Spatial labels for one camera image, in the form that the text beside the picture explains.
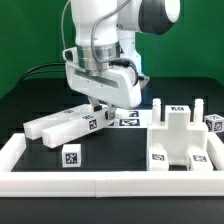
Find white tagged cube right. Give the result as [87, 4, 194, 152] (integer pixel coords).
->
[204, 114, 224, 133]

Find white U-shaped boundary frame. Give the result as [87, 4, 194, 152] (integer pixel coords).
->
[0, 133, 224, 197]

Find white tagged cube nut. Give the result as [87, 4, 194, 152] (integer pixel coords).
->
[62, 144, 81, 168]

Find white long chair bar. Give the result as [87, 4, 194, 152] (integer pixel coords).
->
[42, 110, 113, 148]

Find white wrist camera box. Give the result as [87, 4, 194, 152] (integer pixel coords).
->
[62, 47, 78, 64]

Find white chair seat block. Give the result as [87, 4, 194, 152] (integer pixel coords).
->
[146, 98, 208, 169]

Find black cables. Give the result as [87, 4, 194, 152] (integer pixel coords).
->
[19, 61, 68, 83]

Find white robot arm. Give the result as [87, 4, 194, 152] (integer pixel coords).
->
[63, 0, 180, 120]

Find white marker sheet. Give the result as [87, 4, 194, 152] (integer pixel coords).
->
[109, 109, 152, 128]

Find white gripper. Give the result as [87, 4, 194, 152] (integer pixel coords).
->
[66, 62, 141, 120]

